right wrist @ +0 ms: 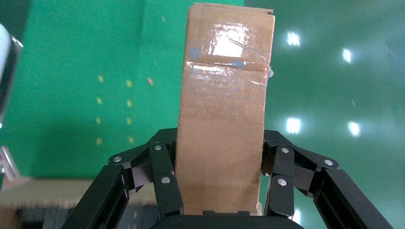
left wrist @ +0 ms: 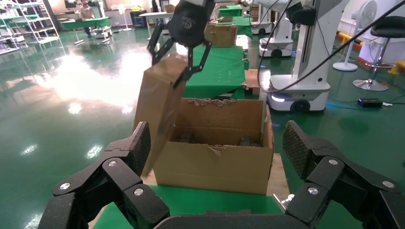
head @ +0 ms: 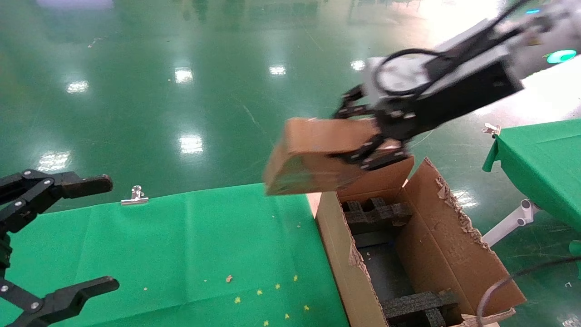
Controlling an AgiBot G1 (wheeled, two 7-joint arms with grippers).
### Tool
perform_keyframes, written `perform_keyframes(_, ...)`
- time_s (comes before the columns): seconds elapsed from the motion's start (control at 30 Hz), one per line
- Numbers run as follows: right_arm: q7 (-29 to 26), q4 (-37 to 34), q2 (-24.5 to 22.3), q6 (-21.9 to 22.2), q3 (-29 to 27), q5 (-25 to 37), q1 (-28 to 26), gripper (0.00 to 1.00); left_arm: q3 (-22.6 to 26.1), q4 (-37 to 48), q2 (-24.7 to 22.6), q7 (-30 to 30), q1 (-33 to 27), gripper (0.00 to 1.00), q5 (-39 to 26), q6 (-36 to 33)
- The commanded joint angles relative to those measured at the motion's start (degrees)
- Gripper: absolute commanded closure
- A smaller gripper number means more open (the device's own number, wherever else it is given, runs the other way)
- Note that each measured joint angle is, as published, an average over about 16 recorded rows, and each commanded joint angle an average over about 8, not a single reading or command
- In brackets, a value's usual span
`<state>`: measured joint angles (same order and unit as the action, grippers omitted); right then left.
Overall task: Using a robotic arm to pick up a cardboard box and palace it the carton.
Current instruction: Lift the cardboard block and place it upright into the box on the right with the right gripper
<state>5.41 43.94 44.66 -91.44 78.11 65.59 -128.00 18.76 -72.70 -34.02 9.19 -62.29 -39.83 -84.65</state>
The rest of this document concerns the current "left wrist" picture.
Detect white wheeled robot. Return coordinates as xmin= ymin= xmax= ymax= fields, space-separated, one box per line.
xmin=250 ymin=9 xmax=295 ymax=59

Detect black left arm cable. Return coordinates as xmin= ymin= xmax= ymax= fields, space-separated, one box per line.
xmin=256 ymin=0 xmax=405 ymax=94

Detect green side table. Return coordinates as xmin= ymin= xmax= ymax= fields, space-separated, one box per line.
xmin=182 ymin=45 xmax=251 ymax=100

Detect white table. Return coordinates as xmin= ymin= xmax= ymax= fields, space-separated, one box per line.
xmin=139 ymin=12 xmax=175 ymax=40

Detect white robot torso with base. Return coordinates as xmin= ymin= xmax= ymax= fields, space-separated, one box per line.
xmin=266 ymin=0 xmax=350 ymax=114

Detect white standing fan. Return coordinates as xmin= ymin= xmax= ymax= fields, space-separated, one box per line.
xmin=332 ymin=0 xmax=379 ymax=72

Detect closed brown cardboard box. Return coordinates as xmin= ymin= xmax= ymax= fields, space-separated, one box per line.
xmin=204 ymin=23 xmax=238 ymax=48

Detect seated person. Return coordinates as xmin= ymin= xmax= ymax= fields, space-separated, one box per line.
xmin=79 ymin=0 xmax=96 ymax=35

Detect white shelving rack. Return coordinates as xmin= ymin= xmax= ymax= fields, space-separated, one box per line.
xmin=0 ymin=0 xmax=61 ymax=56

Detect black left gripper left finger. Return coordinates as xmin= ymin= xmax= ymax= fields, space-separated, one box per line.
xmin=38 ymin=121 xmax=171 ymax=229

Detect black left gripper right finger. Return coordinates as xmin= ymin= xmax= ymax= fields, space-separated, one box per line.
xmin=281 ymin=120 xmax=405 ymax=229

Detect yellow black barrier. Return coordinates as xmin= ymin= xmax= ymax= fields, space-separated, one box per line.
xmin=335 ymin=30 xmax=364 ymax=51

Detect black power box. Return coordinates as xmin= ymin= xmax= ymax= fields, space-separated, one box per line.
xmin=357 ymin=98 xmax=384 ymax=109

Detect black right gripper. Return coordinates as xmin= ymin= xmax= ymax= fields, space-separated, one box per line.
xmin=146 ymin=0 xmax=216 ymax=89

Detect black swivel stool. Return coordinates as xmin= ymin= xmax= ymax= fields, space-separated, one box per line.
xmin=352 ymin=16 xmax=405 ymax=92

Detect brown board piece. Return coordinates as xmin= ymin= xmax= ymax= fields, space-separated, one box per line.
xmin=244 ymin=69 xmax=261 ymax=95

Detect large open cardboard carton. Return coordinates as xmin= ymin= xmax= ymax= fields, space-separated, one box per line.
xmin=152 ymin=98 xmax=275 ymax=196

